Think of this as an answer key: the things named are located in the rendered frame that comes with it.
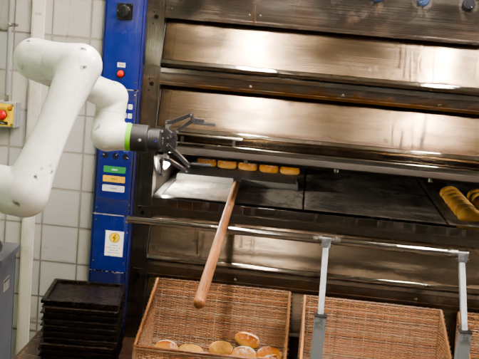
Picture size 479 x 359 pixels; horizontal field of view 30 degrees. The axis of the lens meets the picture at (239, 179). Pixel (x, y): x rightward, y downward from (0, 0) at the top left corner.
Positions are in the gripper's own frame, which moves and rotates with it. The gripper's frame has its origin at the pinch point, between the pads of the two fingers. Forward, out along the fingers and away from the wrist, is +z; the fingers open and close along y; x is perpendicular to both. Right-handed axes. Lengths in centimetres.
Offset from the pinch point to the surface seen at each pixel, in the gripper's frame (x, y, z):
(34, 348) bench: -32, 90, -64
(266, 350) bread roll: -40, 84, 25
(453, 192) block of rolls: -113, 26, 103
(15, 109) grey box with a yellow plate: -50, 0, -82
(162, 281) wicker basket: -54, 65, -19
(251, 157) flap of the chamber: -40.1, 8.4, 12.7
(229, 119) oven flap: -55, -4, 2
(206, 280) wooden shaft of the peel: 62, 28, 8
